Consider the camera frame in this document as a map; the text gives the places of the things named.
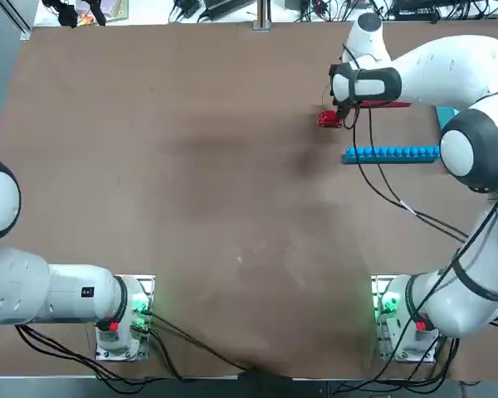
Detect red toy car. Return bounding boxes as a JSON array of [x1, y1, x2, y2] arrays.
[[316, 109, 344, 130]]

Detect red building block row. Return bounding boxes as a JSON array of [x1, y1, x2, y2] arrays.
[[359, 100, 413, 109]]

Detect blue building block row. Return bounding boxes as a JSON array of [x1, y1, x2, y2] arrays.
[[342, 144, 442, 165]]

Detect cyan plastic bin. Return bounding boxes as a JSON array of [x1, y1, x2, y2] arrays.
[[434, 105, 461, 130]]

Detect black power strip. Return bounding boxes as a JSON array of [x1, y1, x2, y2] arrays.
[[392, 0, 441, 20]]

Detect black power adapter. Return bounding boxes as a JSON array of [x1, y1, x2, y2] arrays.
[[202, 0, 252, 20]]

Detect colourful printed booklet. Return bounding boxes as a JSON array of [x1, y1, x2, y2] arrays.
[[75, 0, 130, 21]]

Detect black clamp tool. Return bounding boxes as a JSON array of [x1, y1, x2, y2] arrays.
[[42, 0, 108, 28]]

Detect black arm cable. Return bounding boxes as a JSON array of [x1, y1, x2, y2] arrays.
[[367, 103, 470, 237], [350, 105, 470, 244]]

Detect aluminium profile post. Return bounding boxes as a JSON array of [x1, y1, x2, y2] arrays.
[[252, 0, 272, 32]]

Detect black base cable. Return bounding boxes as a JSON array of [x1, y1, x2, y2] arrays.
[[147, 325, 183, 381], [147, 310, 258, 374], [331, 336, 461, 397], [15, 323, 154, 395]]

